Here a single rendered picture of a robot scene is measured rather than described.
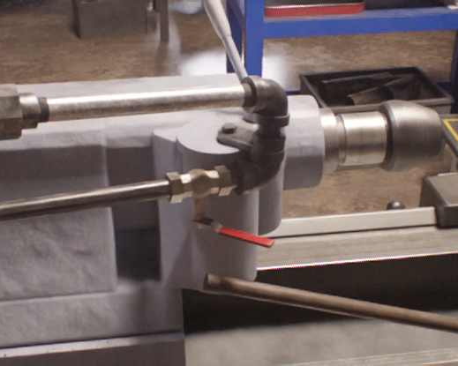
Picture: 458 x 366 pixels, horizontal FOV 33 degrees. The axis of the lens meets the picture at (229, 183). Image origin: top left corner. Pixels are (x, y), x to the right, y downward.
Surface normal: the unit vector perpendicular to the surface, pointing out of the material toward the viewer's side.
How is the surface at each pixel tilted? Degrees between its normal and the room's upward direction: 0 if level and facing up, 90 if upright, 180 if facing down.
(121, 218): 94
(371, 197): 0
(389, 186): 0
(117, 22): 90
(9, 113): 56
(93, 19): 90
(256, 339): 7
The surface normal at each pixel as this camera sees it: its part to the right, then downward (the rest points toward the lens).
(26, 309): 0.12, 0.02
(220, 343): -0.11, -0.77
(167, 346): 0.14, 0.49
